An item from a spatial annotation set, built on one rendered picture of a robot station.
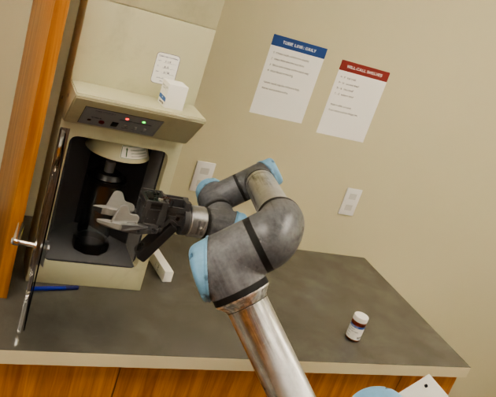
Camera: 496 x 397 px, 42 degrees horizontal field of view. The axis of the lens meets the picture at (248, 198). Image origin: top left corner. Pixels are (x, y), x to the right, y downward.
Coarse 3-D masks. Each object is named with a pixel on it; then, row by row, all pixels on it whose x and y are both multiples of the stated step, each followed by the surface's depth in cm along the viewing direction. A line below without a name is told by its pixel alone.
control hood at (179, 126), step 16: (80, 96) 147; (96, 96) 149; (112, 96) 153; (128, 96) 157; (144, 96) 162; (64, 112) 157; (80, 112) 153; (128, 112) 154; (144, 112) 154; (160, 112) 155; (176, 112) 158; (192, 112) 163; (112, 128) 162; (160, 128) 162; (176, 128) 163; (192, 128) 163
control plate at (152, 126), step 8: (88, 112) 153; (96, 112) 153; (104, 112) 153; (112, 112) 154; (80, 120) 157; (96, 120) 157; (104, 120) 157; (112, 120) 157; (120, 120) 157; (128, 120) 157; (136, 120) 158; (144, 120) 158; (152, 120) 158; (120, 128) 162; (128, 128) 162; (144, 128) 162; (152, 128) 162
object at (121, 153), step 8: (88, 144) 173; (96, 144) 171; (104, 144) 171; (112, 144) 170; (120, 144) 171; (96, 152) 171; (104, 152) 170; (112, 152) 170; (120, 152) 171; (128, 152) 172; (136, 152) 173; (144, 152) 176; (120, 160) 171; (128, 160) 172; (136, 160) 173; (144, 160) 176
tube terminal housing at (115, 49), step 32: (96, 0) 150; (96, 32) 153; (128, 32) 156; (160, 32) 159; (192, 32) 161; (96, 64) 157; (128, 64) 159; (192, 64) 165; (64, 96) 160; (192, 96) 169; (96, 128) 163; (64, 160) 164; (32, 224) 177; (128, 288) 187
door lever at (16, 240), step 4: (20, 224) 146; (16, 228) 144; (20, 228) 144; (16, 232) 142; (20, 232) 143; (16, 236) 141; (20, 236) 142; (12, 240) 140; (16, 240) 140; (20, 240) 140; (24, 240) 141; (36, 240) 141; (16, 244) 140; (20, 244) 140; (24, 244) 141; (28, 244) 141; (32, 244) 141
